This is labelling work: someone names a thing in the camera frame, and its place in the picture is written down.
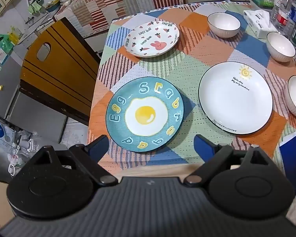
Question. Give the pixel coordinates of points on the blue printed packet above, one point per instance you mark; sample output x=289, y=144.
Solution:
x=0, y=50

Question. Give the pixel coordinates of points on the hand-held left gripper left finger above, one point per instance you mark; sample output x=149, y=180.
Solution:
x=98, y=146

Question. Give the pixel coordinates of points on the white bunny carrot plate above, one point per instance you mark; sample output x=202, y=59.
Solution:
x=150, y=39

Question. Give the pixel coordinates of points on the white sun print plate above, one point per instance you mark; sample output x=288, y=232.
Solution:
x=234, y=98

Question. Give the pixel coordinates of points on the white printed plastic bag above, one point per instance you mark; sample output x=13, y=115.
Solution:
x=0, y=133

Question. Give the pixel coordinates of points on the blue fried egg plate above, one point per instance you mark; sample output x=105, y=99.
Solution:
x=143, y=114

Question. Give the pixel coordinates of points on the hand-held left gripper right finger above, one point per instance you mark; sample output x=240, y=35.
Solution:
x=202, y=146

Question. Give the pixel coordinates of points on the brown wooden chair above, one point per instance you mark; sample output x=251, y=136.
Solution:
x=64, y=66

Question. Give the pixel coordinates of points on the white tissue box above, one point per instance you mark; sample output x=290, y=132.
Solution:
x=257, y=22

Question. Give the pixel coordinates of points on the red striped patchwork cloth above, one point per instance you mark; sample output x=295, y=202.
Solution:
x=101, y=9

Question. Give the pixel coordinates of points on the blue box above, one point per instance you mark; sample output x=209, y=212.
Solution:
x=293, y=158

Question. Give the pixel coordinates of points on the blue plastic basin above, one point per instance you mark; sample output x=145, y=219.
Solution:
x=52, y=7

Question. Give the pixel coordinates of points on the red label water bottle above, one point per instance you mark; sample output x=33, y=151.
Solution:
x=284, y=9

